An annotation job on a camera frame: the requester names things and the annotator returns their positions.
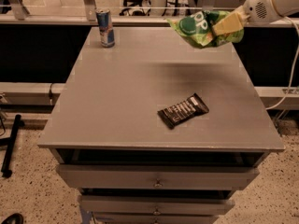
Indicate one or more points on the black shoe tip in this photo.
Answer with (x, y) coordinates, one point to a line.
(13, 219)

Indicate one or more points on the black rxbar chocolate bar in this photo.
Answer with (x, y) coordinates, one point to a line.
(174, 115)

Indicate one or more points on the metal window railing frame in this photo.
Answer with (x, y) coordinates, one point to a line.
(74, 12)

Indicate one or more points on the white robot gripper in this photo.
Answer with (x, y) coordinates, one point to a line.
(256, 7)

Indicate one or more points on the middle grey drawer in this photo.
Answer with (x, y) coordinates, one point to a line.
(155, 205)

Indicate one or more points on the black office chair base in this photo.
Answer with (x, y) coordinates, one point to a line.
(134, 8)

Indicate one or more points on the grey drawer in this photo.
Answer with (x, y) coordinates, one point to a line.
(148, 219)
(155, 205)
(156, 177)

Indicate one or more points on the bottom grey drawer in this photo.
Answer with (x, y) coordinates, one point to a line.
(148, 219)

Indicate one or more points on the grey drawer cabinet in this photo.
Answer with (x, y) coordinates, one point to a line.
(153, 131)

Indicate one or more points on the blue silver energy drink can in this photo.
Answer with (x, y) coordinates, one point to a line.
(103, 17)

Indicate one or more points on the green rice chip bag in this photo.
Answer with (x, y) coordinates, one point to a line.
(196, 29)

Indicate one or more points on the black metal stand leg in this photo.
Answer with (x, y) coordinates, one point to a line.
(9, 143)

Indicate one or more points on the top grey drawer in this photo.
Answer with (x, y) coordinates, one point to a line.
(156, 177)

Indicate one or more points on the grey wall cable duct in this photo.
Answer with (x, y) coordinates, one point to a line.
(24, 93)

